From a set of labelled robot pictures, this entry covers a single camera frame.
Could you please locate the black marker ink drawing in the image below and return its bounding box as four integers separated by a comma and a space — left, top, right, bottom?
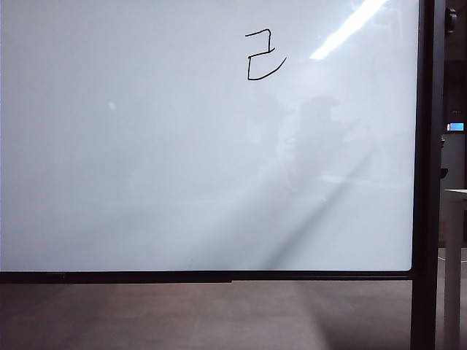
244, 29, 287, 82

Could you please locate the gray cabinet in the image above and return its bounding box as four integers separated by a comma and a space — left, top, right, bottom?
445, 131, 467, 190

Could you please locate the white table with legs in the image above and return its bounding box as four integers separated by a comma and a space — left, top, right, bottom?
444, 187, 467, 350

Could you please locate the black stand locking knob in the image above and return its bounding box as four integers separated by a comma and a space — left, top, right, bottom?
445, 7, 460, 36

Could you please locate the white whiteboard with black frame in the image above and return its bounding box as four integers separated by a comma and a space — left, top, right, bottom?
0, 0, 421, 284

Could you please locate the black whiteboard stand post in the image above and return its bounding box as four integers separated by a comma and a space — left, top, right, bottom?
411, 0, 448, 350

